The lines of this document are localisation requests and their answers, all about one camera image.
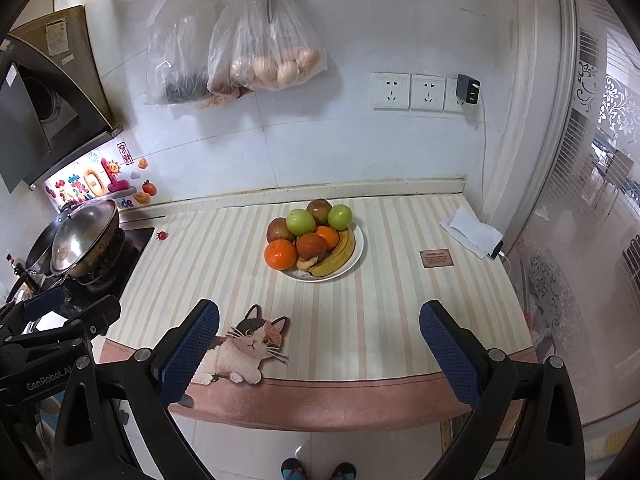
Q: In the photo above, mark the colourful wall stickers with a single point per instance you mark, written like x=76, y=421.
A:
x=92, y=180

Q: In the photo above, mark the person's left foot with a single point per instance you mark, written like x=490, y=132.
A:
x=293, y=470

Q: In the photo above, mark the white folded cloth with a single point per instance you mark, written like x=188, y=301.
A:
x=467, y=230

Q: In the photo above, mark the small orange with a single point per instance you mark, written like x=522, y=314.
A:
x=327, y=236

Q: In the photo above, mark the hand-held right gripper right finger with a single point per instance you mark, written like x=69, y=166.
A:
x=450, y=355

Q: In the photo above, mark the steel wok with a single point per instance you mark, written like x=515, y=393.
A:
x=107, y=250

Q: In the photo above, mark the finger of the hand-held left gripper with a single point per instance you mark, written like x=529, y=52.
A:
x=45, y=302
x=100, y=312

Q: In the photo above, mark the black gas stove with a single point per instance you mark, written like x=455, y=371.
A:
x=127, y=260

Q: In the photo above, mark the black range hood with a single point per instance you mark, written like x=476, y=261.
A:
x=30, y=110

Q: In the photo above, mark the clear plastic bag of eggs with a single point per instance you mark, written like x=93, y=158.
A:
x=270, y=55

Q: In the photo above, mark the white plate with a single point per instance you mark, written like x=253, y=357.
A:
x=356, y=255

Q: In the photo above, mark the red apple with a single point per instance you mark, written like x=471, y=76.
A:
x=277, y=230
x=320, y=206
x=310, y=246

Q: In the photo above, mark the clear plastic bag dark contents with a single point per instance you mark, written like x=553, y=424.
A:
x=177, y=60

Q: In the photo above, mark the smartphone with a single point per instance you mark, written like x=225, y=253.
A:
x=496, y=251

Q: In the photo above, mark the person's foot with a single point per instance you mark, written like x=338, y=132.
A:
x=343, y=471
x=293, y=470

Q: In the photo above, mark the brown label patch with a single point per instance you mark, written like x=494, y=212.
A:
x=437, y=259

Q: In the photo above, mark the steel wok lid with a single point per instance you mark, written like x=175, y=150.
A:
x=82, y=232

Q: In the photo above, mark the green apple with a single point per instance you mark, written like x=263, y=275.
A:
x=341, y=217
x=300, y=222

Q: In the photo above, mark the striped tablecloth with cat print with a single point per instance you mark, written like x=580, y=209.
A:
x=380, y=310

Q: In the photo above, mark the black charger plug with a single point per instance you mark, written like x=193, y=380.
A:
x=467, y=89

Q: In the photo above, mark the white wall socket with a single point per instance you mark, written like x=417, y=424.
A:
x=452, y=102
x=390, y=91
x=427, y=92

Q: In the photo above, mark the patterned glass sliding door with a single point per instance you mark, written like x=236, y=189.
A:
x=575, y=210

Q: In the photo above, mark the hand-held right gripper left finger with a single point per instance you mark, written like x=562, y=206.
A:
x=190, y=355

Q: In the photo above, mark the person's right foot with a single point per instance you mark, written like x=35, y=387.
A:
x=343, y=471

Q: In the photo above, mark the large orange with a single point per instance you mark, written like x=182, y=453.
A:
x=280, y=255

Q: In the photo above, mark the yellow banana bunch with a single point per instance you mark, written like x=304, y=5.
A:
x=337, y=257

